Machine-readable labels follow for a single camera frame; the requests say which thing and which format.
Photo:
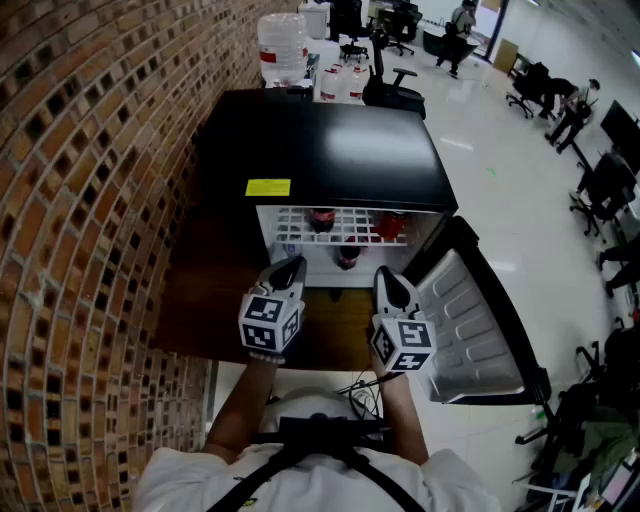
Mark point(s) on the small water jug red label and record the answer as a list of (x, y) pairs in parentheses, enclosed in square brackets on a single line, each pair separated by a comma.
[(332, 85), (358, 84)]

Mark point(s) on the brown wooden platform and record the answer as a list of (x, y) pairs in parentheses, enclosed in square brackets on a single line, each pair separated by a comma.
[(210, 300)]

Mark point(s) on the black chest harness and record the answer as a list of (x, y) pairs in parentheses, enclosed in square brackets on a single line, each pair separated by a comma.
[(320, 440)]

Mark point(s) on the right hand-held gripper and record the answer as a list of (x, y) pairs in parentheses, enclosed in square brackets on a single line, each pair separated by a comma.
[(405, 342)]

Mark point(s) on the white cabinet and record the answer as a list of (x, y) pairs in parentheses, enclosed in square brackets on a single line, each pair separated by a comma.
[(314, 20)]

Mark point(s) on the black mini fridge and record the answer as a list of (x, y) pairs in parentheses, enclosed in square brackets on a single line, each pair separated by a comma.
[(325, 150)]

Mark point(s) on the black water dispenser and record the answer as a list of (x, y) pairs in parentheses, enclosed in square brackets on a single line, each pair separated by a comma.
[(290, 92)]

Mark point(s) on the dark green table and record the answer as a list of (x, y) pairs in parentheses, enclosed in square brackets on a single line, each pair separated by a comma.
[(435, 42)]

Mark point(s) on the brown cardboard sheet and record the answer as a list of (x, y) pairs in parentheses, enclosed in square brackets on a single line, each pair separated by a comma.
[(506, 56)]

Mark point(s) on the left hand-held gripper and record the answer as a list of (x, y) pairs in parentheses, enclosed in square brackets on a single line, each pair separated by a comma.
[(270, 325)]

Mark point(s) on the cola bottle red label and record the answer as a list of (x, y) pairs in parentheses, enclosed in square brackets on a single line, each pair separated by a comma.
[(323, 221), (348, 257)]

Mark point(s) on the red drink can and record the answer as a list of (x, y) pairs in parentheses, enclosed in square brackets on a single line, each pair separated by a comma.
[(391, 223)]

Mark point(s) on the person's right forearm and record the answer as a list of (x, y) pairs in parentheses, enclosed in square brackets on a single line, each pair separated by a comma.
[(400, 420)]

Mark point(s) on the person's left forearm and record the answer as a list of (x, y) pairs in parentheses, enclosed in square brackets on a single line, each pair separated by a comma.
[(240, 405)]

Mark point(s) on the person's white shirt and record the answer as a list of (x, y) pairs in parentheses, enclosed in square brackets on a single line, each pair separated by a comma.
[(320, 480)]

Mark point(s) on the black office chair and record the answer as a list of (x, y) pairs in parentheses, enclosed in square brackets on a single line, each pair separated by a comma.
[(395, 92), (527, 87), (400, 25), (570, 400), (350, 25), (600, 205)]

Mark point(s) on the large clear water jug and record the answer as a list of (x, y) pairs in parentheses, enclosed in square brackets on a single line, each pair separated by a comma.
[(282, 45)]

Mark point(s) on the green jacket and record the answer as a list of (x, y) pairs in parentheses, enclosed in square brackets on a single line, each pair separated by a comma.
[(600, 450)]

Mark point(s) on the yellow sticker label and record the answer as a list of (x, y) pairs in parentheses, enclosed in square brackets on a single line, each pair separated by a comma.
[(268, 187)]

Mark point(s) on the black monitor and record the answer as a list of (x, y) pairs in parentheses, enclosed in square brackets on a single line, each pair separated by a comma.
[(620, 135)]

